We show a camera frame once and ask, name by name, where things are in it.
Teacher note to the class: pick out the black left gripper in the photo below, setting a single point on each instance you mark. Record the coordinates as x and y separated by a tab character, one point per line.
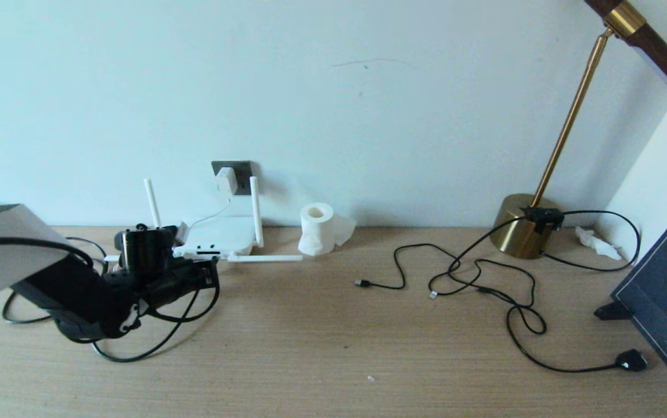
170	284

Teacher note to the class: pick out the white router with antennas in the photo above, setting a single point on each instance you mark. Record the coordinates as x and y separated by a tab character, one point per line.
223	232

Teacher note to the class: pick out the white power adapter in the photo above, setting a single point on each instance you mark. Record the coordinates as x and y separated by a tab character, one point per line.
226	181

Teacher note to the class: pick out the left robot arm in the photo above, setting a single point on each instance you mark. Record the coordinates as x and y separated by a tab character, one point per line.
2	255

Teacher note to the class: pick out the white toilet paper roll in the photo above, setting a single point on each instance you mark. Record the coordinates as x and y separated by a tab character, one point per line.
317	229

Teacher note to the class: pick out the brass desk lamp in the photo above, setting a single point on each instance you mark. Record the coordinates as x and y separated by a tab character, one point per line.
516	235

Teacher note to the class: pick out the crumpled white tissue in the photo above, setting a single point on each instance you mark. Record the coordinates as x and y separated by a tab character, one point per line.
597	242

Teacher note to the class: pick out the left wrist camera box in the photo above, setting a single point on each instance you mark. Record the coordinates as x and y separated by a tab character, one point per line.
182	232

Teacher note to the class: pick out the grey wall socket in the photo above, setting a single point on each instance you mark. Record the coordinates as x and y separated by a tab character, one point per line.
244	171

